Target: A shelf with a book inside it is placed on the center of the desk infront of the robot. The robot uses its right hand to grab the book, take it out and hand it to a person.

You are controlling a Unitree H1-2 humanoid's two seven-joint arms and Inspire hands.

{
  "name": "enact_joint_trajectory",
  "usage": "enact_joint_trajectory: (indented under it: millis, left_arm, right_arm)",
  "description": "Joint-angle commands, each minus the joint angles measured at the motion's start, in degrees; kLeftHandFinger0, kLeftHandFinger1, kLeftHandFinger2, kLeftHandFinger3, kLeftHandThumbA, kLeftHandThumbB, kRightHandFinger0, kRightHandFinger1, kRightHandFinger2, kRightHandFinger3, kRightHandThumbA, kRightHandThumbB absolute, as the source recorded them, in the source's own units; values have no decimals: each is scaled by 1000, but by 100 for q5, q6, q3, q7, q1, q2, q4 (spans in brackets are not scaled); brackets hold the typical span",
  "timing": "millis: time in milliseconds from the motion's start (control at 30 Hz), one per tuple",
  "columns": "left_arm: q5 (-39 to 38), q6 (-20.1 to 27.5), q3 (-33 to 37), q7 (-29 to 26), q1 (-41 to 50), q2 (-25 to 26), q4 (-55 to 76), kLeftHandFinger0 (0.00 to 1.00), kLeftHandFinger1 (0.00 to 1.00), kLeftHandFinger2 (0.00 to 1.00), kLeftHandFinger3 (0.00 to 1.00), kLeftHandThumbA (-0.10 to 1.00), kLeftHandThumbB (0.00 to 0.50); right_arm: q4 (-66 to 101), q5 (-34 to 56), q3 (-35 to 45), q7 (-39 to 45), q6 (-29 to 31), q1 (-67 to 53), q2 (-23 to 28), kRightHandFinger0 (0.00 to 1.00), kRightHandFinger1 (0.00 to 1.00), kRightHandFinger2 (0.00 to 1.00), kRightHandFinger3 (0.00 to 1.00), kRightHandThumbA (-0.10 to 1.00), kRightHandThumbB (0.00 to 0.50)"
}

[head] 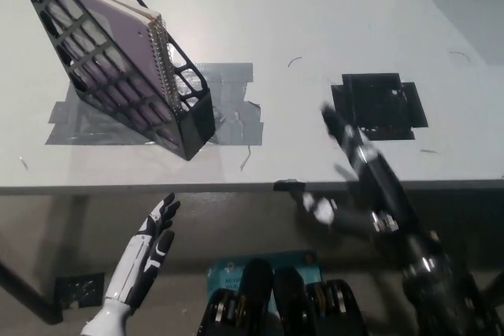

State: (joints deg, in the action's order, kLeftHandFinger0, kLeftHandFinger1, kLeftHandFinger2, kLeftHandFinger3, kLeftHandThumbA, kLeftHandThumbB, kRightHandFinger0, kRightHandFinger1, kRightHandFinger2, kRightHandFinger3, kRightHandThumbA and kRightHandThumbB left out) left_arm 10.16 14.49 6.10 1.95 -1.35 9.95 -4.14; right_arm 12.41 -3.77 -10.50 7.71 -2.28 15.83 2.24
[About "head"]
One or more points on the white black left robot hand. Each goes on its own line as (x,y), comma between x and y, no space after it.
(136,269)

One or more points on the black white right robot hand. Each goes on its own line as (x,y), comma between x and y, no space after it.
(378,194)

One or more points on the purple spiral notebook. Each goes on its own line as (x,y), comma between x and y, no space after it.
(126,33)

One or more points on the black lattice file shelf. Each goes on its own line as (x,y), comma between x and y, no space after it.
(195,123)

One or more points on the black floor tape patch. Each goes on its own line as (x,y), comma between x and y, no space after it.
(78,290)

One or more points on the small black edge tape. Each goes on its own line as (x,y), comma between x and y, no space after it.
(289,185)

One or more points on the black tape square patch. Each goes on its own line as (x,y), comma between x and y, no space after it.
(378,104)

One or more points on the black table leg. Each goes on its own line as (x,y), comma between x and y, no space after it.
(35,296)

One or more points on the grey duct tape patch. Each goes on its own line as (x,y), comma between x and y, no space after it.
(232,123)

